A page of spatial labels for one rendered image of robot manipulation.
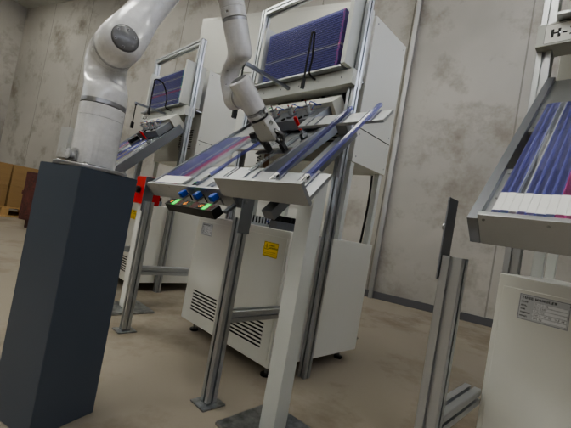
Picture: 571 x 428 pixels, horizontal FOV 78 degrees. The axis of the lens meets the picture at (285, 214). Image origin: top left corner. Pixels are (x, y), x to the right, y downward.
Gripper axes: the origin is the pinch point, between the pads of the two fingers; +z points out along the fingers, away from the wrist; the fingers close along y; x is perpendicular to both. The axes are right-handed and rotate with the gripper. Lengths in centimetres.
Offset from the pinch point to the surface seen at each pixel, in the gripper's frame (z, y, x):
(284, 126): 1.4, 12.8, -20.2
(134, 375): 31, 16, 96
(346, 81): -4.2, -10.8, -44.0
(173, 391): 37, 0, 91
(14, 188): 29, 599, 42
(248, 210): 0.7, -14.4, 34.3
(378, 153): 39, -10, -50
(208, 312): 54, 35, 58
